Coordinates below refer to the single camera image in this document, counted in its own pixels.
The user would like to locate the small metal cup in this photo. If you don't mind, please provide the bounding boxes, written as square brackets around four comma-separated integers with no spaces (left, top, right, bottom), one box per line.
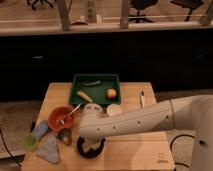
[58,128,72,146]

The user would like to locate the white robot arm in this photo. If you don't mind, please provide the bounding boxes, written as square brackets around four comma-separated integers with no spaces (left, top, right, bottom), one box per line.
[77,95,213,171]

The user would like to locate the black cable left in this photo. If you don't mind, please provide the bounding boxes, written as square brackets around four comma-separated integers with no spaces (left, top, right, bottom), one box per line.
[0,128,23,168]

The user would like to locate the orange bowl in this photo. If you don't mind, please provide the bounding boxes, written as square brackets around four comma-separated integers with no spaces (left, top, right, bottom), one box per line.
[48,106,74,132]

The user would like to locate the black cable right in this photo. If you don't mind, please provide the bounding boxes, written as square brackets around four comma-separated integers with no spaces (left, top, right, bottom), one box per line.
[169,133,198,171]

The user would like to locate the purple bowl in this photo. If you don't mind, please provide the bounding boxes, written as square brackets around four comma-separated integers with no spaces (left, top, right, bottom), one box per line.
[77,137,105,159]

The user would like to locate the green cucumber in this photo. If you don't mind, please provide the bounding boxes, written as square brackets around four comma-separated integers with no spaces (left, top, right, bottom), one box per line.
[81,80,101,87]

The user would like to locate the white cup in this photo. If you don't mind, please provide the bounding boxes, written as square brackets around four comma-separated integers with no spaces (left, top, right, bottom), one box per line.
[106,104,122,116]

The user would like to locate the green plastic tray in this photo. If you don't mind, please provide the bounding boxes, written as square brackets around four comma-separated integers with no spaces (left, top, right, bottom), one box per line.
[69,74,121,107]

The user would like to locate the blue sponge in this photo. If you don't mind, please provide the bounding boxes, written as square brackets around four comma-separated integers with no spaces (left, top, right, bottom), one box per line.
[32,120,49,140]

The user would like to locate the red yellow apple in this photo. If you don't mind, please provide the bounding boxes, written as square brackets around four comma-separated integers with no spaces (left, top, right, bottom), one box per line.
[106,88,117,99]

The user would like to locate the dark whiteboard eraser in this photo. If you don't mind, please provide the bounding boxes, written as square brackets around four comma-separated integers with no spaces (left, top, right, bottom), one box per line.
[82,142,93,153]

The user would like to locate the grey folded cloth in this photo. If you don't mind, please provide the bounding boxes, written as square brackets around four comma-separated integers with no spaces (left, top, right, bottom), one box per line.
[37,134,60,164]

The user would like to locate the metal spoon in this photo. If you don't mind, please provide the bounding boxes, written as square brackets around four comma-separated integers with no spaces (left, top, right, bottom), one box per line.
[57,103,81,125]

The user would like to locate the black cable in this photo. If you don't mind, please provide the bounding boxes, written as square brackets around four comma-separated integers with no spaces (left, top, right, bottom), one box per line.
[169,133,198,171]
[0,128,23,168]

